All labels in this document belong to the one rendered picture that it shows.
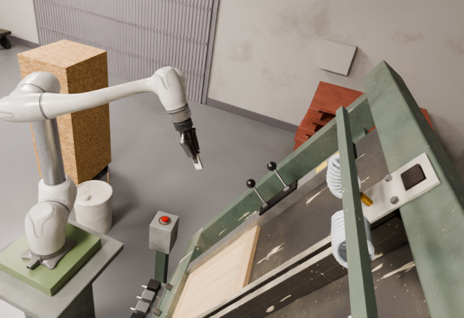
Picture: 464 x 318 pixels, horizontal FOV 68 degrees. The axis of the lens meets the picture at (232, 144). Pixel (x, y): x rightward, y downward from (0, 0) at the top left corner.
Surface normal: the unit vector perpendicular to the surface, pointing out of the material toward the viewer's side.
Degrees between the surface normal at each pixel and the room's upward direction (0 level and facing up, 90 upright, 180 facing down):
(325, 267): 90
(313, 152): 90
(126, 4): 90
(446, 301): 60
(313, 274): 90
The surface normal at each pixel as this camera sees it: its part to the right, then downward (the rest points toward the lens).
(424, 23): -0.36, 0.45
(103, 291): 0.15, -0.83
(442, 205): -0.76, -0.63
